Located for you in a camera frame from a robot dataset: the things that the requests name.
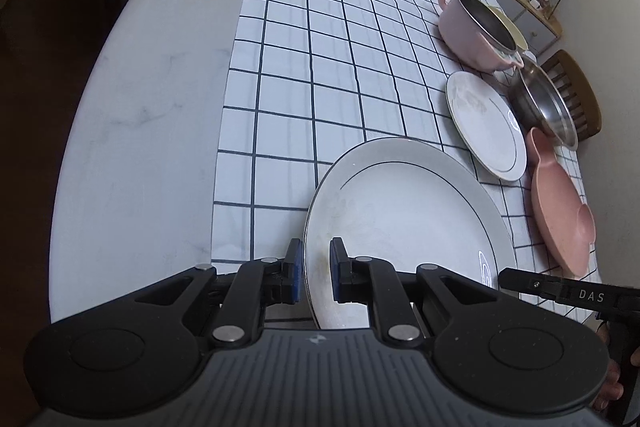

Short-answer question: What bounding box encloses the pink bear-shaped plate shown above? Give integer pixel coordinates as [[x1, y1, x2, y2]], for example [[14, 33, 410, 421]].
[[526, 127, 597, 277]]

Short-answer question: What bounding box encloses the large white deep plate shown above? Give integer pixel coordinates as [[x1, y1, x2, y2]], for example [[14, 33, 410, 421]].
[[304, 138, 515, 329]]

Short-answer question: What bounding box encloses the large stainless steel bowl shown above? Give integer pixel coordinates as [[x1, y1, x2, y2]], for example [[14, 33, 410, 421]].
[[508, 56, 579, 150]]

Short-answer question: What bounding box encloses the small white floral plate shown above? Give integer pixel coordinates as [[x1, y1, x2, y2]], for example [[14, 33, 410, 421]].
[[446, 72, 527, 182]]

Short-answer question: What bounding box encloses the cream yellow bowl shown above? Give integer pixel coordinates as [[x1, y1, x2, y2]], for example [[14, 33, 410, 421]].
[[488, 5, 528, 52]]

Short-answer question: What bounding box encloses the pink bowl with steel insert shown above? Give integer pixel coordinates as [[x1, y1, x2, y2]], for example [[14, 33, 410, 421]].
[[438, 0, 524, 74]]

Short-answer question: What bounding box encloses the person's right hand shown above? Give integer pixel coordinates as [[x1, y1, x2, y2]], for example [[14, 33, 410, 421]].
[[591, 321, 626, 413]]

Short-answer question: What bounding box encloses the right wooden chair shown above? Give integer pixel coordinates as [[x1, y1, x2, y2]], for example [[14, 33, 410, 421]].
[[542, 50, 602, 142]]

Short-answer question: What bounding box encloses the white checked tablecloth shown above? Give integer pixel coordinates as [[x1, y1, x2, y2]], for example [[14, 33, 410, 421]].
[[210, 0, 604, 323]]

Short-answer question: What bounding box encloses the grey corner cabinet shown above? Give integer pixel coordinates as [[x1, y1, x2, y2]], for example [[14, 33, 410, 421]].
[[496, 0, 563, 55]]

